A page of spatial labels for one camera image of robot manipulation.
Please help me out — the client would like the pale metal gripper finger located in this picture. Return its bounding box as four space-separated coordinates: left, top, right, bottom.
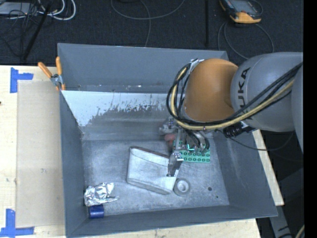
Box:
173 158 185 178
167 152 181 178

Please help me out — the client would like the grey round disc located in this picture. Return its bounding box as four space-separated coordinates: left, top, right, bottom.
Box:
173 178 191 196

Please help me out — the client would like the pale grey wedge block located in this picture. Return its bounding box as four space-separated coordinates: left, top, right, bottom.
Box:
126 146 180 195

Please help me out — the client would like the crumpled silver foil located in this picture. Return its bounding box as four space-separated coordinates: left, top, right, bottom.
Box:
83 182 119 207

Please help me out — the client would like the small blue cylinder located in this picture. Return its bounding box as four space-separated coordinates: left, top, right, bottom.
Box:
88 204 105 220

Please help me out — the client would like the grey metal bin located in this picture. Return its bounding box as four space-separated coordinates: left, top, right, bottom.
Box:
56 43 279 238

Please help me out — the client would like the pale wood flat board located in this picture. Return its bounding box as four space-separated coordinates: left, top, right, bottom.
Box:
15 80 66 229

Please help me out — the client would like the black cylinder on white bracket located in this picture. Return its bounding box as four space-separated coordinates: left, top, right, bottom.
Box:
223 121 256 139

